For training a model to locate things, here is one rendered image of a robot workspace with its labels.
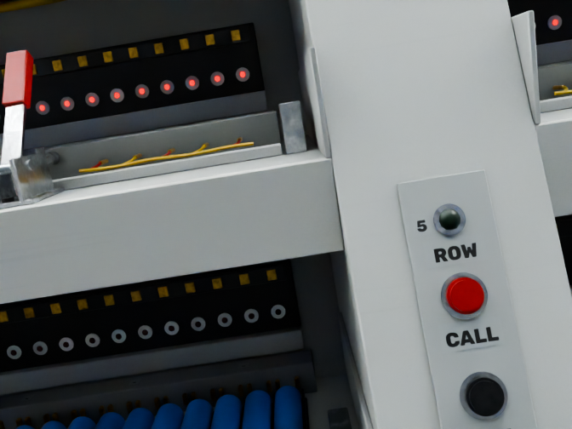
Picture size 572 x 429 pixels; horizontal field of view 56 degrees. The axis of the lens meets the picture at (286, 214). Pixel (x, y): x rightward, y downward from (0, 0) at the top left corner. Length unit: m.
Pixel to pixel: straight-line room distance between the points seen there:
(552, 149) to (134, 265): 0.20
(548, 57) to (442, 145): 0.24
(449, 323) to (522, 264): 0.04
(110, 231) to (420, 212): 0.14
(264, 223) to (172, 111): 0.21
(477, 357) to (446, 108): 0.11
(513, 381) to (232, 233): 0.14
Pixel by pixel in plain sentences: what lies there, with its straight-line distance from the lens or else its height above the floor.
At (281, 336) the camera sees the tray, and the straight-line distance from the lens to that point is 0.42.
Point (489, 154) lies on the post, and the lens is 0.27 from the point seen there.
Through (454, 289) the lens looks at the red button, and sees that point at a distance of 0.25.
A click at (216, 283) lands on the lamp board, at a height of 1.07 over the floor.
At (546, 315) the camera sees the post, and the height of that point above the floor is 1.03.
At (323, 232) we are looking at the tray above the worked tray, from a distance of 0.26.
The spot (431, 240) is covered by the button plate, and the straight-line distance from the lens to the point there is 0.25.
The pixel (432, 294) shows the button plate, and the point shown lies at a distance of 0.25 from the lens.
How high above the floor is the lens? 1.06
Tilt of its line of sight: 7 degrees up
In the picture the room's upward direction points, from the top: 9 degrees counter-clockwise
